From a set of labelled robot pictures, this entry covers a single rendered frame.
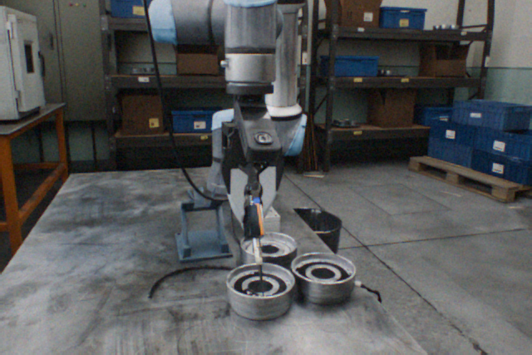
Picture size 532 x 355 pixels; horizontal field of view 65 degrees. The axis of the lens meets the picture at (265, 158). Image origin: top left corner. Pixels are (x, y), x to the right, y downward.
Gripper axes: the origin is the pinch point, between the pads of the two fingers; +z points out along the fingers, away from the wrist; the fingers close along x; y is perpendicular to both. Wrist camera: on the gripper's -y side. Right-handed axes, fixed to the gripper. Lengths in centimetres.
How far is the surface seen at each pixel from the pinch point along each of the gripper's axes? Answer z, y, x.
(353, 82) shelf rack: -1, 338, -193
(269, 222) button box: 10.0, 20.3, -9.0
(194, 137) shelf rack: 51, 341, -30
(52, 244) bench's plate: 13.3, 27.1, 34.4
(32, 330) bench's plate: 13.3, -1.9, 31.8
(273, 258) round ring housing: 9.7, 3.6, -4.8
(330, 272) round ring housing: 10.9, -1.0, -13.3
